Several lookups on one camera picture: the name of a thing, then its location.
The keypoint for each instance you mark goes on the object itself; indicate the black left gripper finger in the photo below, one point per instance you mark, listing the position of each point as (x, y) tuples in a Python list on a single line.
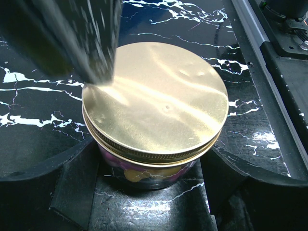
[(61, 36)]

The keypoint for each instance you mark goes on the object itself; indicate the aluminium front rail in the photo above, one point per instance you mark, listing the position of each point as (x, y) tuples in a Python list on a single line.
[(296, 69)]

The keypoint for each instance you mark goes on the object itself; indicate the gold jar lid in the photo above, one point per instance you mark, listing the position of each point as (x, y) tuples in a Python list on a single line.
[(166, 106)]

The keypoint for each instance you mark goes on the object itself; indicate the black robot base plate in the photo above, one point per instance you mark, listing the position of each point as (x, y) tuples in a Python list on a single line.
[(287, 118)]

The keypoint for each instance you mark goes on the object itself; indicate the scooped star candies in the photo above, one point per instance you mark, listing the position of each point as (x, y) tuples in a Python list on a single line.
[(136, 173)]

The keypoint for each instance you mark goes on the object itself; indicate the clear plastic jar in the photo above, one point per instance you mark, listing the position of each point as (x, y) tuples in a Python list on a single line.
[(152, 166)]

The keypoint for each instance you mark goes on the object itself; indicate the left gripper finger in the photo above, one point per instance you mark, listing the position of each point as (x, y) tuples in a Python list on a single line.
[(55, 195), (245, 197)]

